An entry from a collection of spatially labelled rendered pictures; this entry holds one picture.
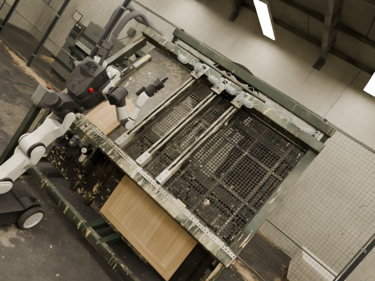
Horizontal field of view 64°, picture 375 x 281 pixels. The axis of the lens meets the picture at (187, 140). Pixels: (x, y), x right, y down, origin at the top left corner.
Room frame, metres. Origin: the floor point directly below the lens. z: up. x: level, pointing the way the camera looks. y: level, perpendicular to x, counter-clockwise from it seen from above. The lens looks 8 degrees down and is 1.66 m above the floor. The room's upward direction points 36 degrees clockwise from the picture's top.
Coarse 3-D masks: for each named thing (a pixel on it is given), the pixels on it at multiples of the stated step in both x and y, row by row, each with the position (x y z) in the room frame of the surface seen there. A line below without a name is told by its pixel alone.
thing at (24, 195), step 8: (16, 184) 2.31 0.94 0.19; (8, 192) 2.19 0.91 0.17; (16, 192) 2.22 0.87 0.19; (24, 192) 2.28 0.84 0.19; (0, 200) 2.06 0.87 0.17; (8, 200) 2.11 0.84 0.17; (16, 200) 2.17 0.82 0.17; (24, 200) 2.18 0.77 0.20; (32, 200) 2.21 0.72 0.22; (0, 208) 1.99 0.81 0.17; (8, 208) 2.04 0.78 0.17; (16, 208) 2.09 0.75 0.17; (24, 208) 2.15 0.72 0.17; (0, 216) 1.96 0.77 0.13; (8, 216) 2.03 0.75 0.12; (16, 216) 2.10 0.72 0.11; (0, 224) 2.00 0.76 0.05
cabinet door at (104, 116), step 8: (104, 104) 2.82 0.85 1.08; (128, 104) 2.83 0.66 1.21; (96, 112) 2.76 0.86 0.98; (104, 112) 2.77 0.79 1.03; (112, 112) 2.77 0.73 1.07; (128, 112) 2.78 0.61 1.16; (96, 120) 2.71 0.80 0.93; (104, 120) 2.71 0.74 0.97; (112, 120) 2.72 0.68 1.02; (104, 128) 2.66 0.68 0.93; (112, 128) 2.67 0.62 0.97
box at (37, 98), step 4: (40, 84) 2.59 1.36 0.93; (40, 88) 2.57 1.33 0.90; (44, 88) 2.57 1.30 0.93; (36, 92) 2.58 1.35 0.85; (40, 92) 2.57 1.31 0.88; (44, 92) 2.55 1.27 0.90; (48, 92) 2.57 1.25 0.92; (32, 96) 2.58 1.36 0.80; (36, 96) 2.57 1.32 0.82; (40, 96) 2.56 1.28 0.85; (44, 96) 2.56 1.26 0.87; (32, 100) 2.57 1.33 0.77; (36, 100) 2.56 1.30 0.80; (40, 100) 2.55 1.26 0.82; (36, 104) 2.55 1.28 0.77; (40, 104) 2.57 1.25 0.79; (44, 104) 2.60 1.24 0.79; (44, 108) 2.64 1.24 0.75
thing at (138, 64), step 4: (144, 56) 3.18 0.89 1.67; (144, 60) 3.15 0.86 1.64; (148, 60) 3.19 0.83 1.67; (136, 64) 3.11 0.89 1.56; (140, 64) 3.11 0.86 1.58; (136, 68) 3.10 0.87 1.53; (132, 72) 3.09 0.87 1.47; (124, 76) 3.02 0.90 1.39; (112, 80) 2.97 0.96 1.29; (116, 80) 2.97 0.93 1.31; (120, 80) 2.99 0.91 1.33; (116, 84) 2.98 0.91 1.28
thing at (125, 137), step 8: (200, 64) 2.91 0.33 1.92; (192, 72) 2.98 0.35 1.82; (200, 72) 3.00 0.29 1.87; (192, 80) 2.99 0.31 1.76; (184, 88) 2.92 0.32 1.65; (168, 96) 2.85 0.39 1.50; (176, 96) 2.86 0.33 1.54; (160, 104) 2.79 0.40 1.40; (168, 104) 2.82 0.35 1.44; (152, 112) 2.74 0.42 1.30; (160, 112) 2.78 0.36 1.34; (144, 120) 2.70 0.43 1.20; (152, 120) 2.75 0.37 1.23; (136, 128) 2.62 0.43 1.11; (144, 128) 2.70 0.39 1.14; (120, 136) 2.56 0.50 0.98; (128, 136) 2.57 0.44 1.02; (120, 144) 2.52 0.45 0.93
